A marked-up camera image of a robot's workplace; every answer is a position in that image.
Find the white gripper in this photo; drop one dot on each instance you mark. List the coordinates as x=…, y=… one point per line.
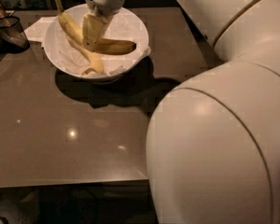
x=107, y=1

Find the white bowl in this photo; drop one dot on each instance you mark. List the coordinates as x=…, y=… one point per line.
x=51, y=50

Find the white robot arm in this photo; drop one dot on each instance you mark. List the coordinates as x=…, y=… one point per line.
x=213, y=142

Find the yellow banana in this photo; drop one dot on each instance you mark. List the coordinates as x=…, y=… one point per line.
x=96, y=64
x=74, y=31

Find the dark mesh basket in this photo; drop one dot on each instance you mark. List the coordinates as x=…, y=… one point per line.
x=12, y=36

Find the white paper liner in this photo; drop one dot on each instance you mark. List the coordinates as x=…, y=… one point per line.
x=125, y=25

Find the white paper sheet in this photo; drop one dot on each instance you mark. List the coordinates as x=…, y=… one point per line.
x=37, y=30

